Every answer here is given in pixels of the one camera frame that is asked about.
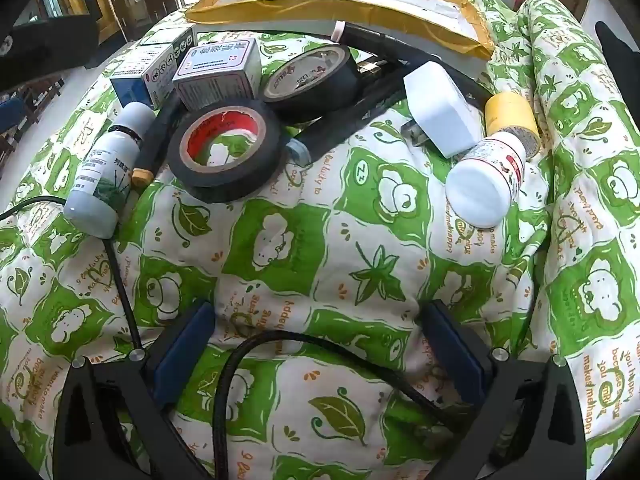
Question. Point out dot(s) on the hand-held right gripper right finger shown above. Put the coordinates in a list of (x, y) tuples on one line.
[(452, 355)]

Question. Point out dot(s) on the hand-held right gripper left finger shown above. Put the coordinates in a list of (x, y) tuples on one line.
[(182, 355)]

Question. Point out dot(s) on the blue and white medicine box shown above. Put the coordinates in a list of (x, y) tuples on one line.
[(137, 77)]

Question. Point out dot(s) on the green and white medicine box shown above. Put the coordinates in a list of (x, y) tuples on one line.
[(167, 40)]

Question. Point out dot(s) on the white bottle with green label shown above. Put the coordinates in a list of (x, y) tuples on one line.
[(107, 170)]

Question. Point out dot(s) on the black pen with gold tip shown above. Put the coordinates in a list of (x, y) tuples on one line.
[(152, 140)]

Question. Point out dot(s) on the grey medicine box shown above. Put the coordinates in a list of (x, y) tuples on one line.
[(215, 72)]

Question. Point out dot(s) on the white pill bottle red label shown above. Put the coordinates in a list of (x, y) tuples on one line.
[(480, 185)]

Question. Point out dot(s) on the black tape roll red core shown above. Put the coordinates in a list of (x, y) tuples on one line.
[(260, 155)]

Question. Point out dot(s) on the white charger plug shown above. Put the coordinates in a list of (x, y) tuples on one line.
[(440, 110)]

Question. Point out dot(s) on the yellow tape roll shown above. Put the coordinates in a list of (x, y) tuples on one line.
[(507, 112)]

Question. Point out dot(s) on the black marker grey end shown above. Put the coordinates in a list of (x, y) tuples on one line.
[(345, 120)]

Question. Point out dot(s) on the black tape roll beige core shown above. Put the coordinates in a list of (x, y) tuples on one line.
[(340, 85)]

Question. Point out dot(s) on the white tray with yellow tape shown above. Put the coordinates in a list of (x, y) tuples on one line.
[(350, 5)]

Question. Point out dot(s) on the black marker white end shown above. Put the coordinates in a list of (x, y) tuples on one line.
[(390, 42)]

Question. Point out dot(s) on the green printed blanket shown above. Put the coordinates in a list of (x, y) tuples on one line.
[(320, 240)]

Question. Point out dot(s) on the black cloth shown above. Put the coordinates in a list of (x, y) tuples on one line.
[(625, 70)]

